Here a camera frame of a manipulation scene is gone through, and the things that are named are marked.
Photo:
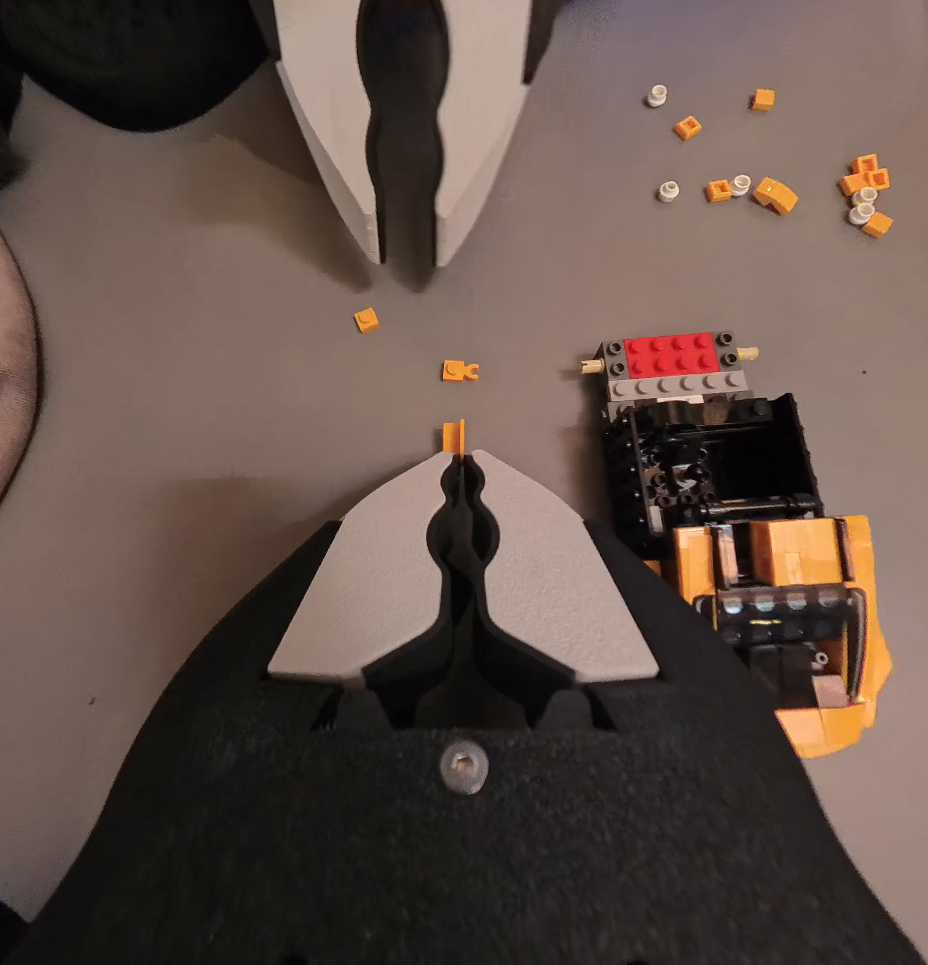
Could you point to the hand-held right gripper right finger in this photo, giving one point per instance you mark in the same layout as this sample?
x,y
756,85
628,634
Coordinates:
x,y
562,595

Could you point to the orange lego bracket piece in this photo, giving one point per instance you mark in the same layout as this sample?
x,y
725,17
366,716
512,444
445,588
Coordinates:
x,y
453,439

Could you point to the orange black lego car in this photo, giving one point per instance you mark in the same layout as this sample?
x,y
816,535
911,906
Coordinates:
x,y
781,558

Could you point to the scattered orange white lego pieces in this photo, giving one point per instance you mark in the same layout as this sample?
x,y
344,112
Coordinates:
x,y
777,194

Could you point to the beige hooded sweatshirt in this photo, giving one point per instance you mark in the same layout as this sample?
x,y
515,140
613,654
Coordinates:
x,y
8,362

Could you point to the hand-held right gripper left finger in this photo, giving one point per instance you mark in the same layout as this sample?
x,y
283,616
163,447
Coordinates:
x,y
366,588

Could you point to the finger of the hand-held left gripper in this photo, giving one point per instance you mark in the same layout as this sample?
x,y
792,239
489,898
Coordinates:
x,y
321,90
486,90

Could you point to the orange lego clip piece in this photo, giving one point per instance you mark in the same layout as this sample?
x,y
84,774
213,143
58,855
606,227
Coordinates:
x,y
456,370

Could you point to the small orange lego plate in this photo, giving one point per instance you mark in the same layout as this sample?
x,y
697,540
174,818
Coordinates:
x,y
367,321

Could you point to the person's left forearm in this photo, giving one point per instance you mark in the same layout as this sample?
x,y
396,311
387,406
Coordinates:
x,y
132,60

